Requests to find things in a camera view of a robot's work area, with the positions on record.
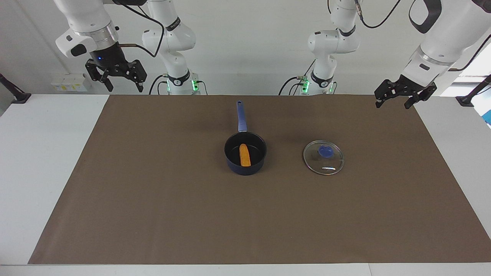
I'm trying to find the glass lid with blue knob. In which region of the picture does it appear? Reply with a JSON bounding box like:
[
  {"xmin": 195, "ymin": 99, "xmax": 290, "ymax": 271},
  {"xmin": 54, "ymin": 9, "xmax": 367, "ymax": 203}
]
[{"xmin": 303, "ymin": 140, "xmax": 344, "ymax": 176}]

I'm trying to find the orange corn cob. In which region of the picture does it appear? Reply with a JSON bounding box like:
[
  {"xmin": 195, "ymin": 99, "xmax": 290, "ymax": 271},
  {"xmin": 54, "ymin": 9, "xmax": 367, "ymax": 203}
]
[{"xmin": 239, "ymin": 144, "xmax": 252, "ymax": 167}]

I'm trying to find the black clamp stand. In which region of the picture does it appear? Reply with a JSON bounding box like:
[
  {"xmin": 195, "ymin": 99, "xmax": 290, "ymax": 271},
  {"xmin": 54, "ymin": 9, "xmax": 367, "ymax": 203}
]
[
  {"xmin": 456, "ymin": 75, "xmax": 491, "ymax": 107},
  {"xmin": 0, "ymin": 73, "xmax": 32, "ymax": 104}
]

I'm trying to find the brown table mat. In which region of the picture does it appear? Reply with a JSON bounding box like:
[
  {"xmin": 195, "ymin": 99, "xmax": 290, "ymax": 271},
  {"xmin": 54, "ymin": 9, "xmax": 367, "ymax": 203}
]
[{"xmin": 28, "ymin": 95, "xmax": 491, "ymax": 265}]

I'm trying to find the black base power cable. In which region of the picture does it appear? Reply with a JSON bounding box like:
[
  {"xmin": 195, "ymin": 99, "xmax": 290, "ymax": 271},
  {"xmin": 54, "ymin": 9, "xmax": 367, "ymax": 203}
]
[
  {"xmin": 148, "ymin": 74, "xmax": 167, "ymax": 95},
  {"xmin": 278, "ymin": 76, "xmax": 308, "ymax": 96}
]

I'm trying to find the white wall socket box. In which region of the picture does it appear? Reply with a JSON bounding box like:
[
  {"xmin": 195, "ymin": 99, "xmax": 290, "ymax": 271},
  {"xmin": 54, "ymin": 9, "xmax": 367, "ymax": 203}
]
[{"xmin": 51, "ymin": 73, "xmax": 88, "ymax": 92}]

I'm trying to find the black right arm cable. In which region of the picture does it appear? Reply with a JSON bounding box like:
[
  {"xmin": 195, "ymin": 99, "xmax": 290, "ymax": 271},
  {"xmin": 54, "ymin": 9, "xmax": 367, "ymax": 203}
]
[{"xmin": 113, "ymin": 0, "xmax": 166, "ymax": 58}]

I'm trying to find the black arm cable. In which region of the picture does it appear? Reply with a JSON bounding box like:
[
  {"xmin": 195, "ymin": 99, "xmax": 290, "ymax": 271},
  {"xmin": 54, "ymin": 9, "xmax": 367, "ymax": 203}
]
[
  {"xmin": 113, "ymin": 0, "xmax": 166, "ymax": 58},
  {"xmin": 355, "ymin": 0, "xmax": 491, "ymax": 72}
]

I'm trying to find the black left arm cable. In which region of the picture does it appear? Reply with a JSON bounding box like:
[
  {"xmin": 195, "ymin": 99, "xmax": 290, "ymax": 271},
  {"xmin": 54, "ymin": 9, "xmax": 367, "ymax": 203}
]
[{"xmin": 355, "ymin": 0, "xmax": 491, "ymax": 72}]

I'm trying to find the blue saucepan with handle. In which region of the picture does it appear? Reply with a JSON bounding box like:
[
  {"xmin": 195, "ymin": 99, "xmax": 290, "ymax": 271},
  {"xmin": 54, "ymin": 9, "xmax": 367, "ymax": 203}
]
[{"xmin": 224, "ymin": 100, "xmax": 267, "ymax": 176}]

